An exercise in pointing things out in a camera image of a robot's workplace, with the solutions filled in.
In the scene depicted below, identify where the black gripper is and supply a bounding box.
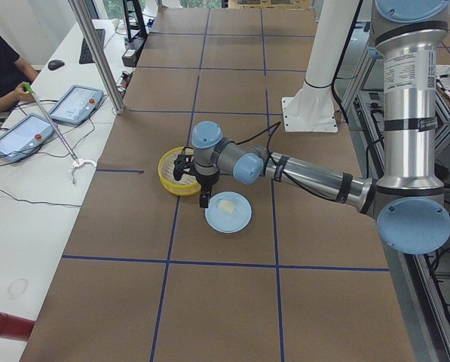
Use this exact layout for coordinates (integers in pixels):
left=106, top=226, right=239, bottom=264
left=194, top=160, right=219, bottom=208

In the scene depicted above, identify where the white steamed bun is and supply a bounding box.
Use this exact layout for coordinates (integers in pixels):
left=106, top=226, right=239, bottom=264
left=218, top=200, right=235, bottom=213

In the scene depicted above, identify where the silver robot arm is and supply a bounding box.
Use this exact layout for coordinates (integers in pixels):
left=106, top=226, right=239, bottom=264
left=190, top=1, right=450, bottom=254

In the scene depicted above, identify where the yellow bamboo steamer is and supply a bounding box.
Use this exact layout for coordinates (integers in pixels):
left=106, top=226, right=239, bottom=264
left=158, top=146, right=201, bottom=196

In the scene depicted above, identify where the light blue plate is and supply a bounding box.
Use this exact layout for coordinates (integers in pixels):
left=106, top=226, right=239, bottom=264
left=205, top=192, right=252, bottom=233

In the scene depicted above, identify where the reacher grabber tool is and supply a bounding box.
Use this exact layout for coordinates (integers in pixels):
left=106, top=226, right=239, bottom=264
left=23, top=82, right=97, bottom=185

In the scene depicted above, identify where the far teach pendant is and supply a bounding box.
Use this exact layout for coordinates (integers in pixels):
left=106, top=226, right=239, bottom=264
left=50, top=84, right=104, bottom=125

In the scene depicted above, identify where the teach pendant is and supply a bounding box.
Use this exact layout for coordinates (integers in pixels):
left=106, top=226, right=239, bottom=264
left=0, top=113, right=54, bottom=162
left=50, top=84, right=104, bottom=125

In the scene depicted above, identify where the black box device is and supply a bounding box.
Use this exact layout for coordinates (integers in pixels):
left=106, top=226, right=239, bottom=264
left=121, top=37, right=145, bottom=67

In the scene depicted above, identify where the black keyboard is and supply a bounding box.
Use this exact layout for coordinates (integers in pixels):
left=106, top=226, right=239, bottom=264
left=78, top=28, right=106, bottom=64

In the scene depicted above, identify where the near teach pendant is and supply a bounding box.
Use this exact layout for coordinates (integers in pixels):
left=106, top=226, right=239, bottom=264
left=0, top=113, right=54, bottom=162

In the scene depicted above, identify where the black computer mouse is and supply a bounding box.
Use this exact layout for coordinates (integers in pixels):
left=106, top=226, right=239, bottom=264
left=47, top=60, right=65, bottom=71

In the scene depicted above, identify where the seated person black shirt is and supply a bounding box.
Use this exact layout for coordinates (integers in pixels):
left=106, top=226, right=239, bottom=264
left=0, top=36, right=38, bottom=113

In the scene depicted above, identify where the red cylinder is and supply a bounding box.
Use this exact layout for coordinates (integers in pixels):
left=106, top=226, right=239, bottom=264
left=0, top=311, right=35, bottom=342

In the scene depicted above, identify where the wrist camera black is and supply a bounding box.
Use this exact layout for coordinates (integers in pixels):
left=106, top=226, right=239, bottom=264
left=173, top=147, right=195, bottom=182

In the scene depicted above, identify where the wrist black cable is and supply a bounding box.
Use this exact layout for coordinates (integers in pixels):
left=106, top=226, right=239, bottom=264
left=231, top=121, right=286, bottom=167

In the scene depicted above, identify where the white pedestal column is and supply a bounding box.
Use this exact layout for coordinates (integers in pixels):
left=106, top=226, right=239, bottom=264
left=282, top=0, right=362, bottom=133

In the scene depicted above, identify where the aluminium frame post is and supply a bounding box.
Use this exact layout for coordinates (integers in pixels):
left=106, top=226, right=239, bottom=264
left=68, top=0, right=124, bottom=115

